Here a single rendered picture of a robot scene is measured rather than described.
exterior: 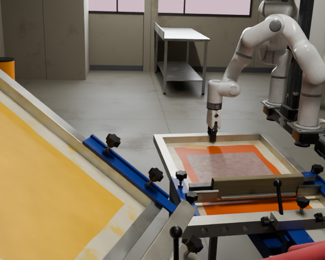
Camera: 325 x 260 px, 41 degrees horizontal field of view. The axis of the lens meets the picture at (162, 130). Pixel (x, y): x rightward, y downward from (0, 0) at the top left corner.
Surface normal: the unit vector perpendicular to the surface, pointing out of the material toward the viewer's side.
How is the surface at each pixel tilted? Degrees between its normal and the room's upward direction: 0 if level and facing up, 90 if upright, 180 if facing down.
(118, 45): 90
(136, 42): 90
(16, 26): 90
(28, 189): 32
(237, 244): 0
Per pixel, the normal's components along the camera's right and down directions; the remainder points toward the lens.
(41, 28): 0.09, 0.31
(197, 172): 0.04, -0.93
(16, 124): 0.52, -0.74
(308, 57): -0.22, 0.27
